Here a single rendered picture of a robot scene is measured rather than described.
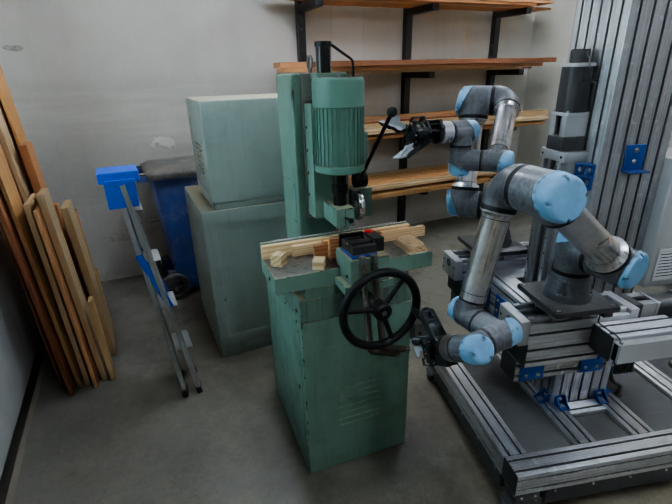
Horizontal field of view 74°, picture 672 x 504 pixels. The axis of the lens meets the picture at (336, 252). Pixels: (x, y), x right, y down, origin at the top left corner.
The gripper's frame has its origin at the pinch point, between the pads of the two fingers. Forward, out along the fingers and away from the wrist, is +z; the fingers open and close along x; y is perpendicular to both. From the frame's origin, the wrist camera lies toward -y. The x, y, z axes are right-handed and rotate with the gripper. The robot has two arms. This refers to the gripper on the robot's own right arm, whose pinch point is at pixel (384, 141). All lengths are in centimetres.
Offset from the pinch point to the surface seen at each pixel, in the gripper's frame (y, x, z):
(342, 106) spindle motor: 7.3, -9.3, 14.2
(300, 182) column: -32.3, -7.7, 21.7
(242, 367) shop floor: -146, 37, 48
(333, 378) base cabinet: -56, 65, 23
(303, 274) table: -24, 33, 32
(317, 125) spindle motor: -1.9, -9.9, 20.5
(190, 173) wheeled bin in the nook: -148, -95, 55
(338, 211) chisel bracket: -20.7, 13.1, 15.0
